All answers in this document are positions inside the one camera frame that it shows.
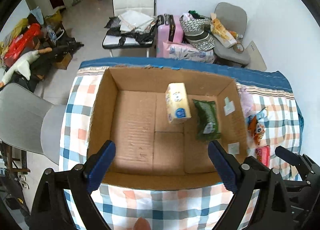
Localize red tissue pack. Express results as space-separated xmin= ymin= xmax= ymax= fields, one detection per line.
xmin=255 ymin=145 xmax=270 ymax=167

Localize orange panda snack bag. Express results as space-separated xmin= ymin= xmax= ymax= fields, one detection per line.
xmin=248 ymin=115 xmax=265 ymax=145

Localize green wet wipes pack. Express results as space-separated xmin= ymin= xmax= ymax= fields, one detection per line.
xmin=193 ymin=99 xmax=221 ymax=141

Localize blue long snack pouch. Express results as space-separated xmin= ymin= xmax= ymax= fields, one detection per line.
xmin=245 ymin=108 xmax=268 ymax=124

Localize mauve fleece cloth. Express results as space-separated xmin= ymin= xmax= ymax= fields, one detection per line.
xmin=238 ymin=87 xmax=254 ymax=118

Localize yellow blue tissue pack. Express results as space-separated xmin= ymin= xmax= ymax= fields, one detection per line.
xmin=165 ymin=83 xmax=191 ymax=124

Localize left hand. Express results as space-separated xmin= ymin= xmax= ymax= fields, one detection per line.
xmin=133 ymin=218 xmax=151 ymax=230

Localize plaid tablecloth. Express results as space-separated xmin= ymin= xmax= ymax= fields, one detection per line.
xmin=59 ymin=57 xmax=304 ymax=229

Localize wooden chair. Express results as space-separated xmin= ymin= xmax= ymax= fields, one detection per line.
xmin=0 ymin=142 xmax=30 ymax=178

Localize grey chair near table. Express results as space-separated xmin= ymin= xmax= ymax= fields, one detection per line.
xmin=1 ymin=83 xmax=66 ymax=164

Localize tape roll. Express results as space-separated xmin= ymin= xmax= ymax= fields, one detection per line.
xmin=233 ymin=43 xmax=245 ymax=54

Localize floral pink package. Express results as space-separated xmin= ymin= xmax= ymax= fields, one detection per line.
xmin=163 ymin=42 xmax=215 ymax=63

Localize small cardboard box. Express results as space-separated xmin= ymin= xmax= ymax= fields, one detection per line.
xmin=53 ymin=53 xmax=72 ymax=70

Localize white goose plush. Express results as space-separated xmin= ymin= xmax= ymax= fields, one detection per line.
xmin=1 ymin=47 xmax=53 ymax=88

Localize yellow snack package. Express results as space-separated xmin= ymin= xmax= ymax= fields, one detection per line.
xmin=210 ymin=13 xmax=237 ymax=48

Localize pink suitcase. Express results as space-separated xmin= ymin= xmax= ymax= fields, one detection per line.
xmin=156 ymin=14 xmax=184 ymax=57

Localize red plastic bag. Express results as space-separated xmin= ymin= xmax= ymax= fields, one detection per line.
xmin=3 ymin=23 xmax=41 ymax=67

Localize white papers on chair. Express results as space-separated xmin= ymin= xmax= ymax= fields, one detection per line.
xmin=118 ymin=10 xmax=155 ymax=32

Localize white padded chair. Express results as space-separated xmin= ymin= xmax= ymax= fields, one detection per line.
xmin=102 ymin=0 xmax=157 ymax=57

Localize beige board against wall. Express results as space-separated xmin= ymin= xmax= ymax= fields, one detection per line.
xmin=245 ymin=41 xmax=267 ymax=72

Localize grey chair by wall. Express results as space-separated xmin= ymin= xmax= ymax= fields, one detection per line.
xmin=214 ymin=2 xmax=250 ymax=67

